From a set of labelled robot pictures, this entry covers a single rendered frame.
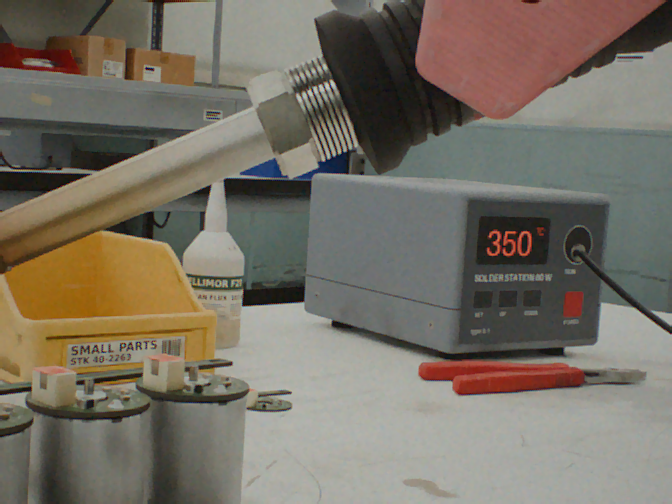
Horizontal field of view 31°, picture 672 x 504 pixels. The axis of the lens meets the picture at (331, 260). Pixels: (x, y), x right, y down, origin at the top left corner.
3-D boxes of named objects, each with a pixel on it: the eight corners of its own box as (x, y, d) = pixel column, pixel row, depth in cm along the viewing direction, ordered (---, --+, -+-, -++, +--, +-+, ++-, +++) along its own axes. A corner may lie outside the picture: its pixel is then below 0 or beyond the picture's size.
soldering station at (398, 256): (601, 357, 72) (616, 195, 71) (449, 366, 66) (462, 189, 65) (440, 317, 85) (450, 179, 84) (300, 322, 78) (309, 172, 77)
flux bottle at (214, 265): (177, 347, 66) (187, 163, 65) (179, 336, 70) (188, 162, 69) (240, 349, 67) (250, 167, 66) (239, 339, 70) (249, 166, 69)
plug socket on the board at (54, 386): (86, 404, 24) (88, 370, 24) (50, 409, 24) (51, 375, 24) (62, 396, 25) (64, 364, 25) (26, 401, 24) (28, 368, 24)
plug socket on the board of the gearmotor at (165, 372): (193, 388, 26) (194, 358, 26) (162, 393, 26) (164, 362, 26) (169, 382, 27) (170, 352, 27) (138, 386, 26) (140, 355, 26)
